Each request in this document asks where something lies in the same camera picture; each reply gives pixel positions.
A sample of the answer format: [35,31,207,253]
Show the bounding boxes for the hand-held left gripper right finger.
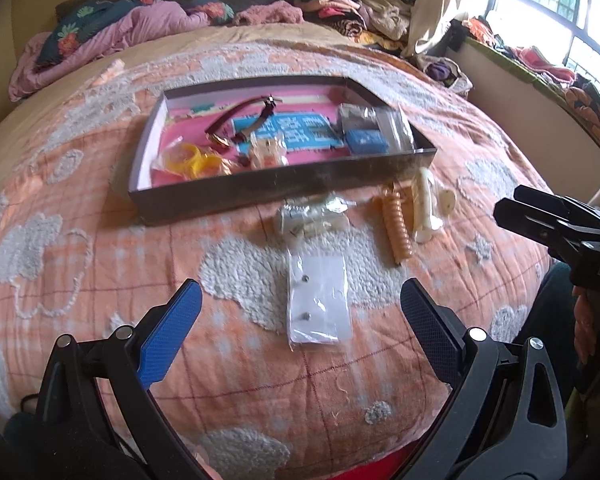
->
[390,277,568,480]

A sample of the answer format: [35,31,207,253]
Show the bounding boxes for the earring card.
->
[286,250,355,347]

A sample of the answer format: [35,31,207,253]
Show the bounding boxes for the blue printed card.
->
[152,92,351,176]

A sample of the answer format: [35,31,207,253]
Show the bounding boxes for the red cloth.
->
[325,452,416,480]

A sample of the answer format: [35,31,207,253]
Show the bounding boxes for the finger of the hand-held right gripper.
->
[494,199,586,251]
[514,185,583,218]

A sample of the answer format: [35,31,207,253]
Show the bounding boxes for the window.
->
[480,0,600,96]

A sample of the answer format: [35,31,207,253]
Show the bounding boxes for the large dark floral pillow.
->
[35,0,141,68]

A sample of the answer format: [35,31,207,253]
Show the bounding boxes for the cream wardrobe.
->
[0,0,36,136]

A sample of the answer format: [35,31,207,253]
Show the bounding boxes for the clear bag of small trinkets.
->
[275,192,356,238]

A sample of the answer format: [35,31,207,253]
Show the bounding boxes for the yellow hair ties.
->
[152,141,231,181]

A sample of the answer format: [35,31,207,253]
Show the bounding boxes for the orange checked cloud blanket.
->
[0,42,556,480]

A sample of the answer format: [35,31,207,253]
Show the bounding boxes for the person's right hand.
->
[572,287,600,366]

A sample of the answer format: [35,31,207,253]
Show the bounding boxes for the orange spiral hair clip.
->
[372,185,415,265]

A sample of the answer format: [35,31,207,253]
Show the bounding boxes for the fabric basket of clothes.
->
[415,52,473,96]

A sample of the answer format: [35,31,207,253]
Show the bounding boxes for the brown strap wristwatch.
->
[204,96,281,153]

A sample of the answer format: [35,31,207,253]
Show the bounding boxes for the cream claw hair clip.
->
[411,166,458,245]

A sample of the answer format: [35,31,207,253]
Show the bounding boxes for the green cloth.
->
[562,385,588,423]

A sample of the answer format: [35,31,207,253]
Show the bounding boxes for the person's right leg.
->
[525,262,581,391]

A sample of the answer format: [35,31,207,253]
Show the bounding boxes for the small blue box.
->
[345,129,391,156]

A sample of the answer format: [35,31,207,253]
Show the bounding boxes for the pink fuzzy cloth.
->
[232,0,306,28]

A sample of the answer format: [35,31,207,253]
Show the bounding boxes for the clothes on window sill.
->
[450,15,600,156]

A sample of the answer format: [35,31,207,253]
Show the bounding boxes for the dark shallow cardboard box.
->
[111,75,438,226]

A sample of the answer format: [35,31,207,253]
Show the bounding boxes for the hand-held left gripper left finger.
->
[32,280,203,480]

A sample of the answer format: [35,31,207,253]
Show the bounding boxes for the small dark floral pillow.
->
[185,0,236,26]

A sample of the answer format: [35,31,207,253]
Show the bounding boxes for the pile of folded clothes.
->
[295,0,421,51]

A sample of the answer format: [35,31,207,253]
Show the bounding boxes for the cream curtain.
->
[405,0,501,58]

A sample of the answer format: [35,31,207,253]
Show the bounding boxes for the purple quilt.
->
[7,0,216,103]

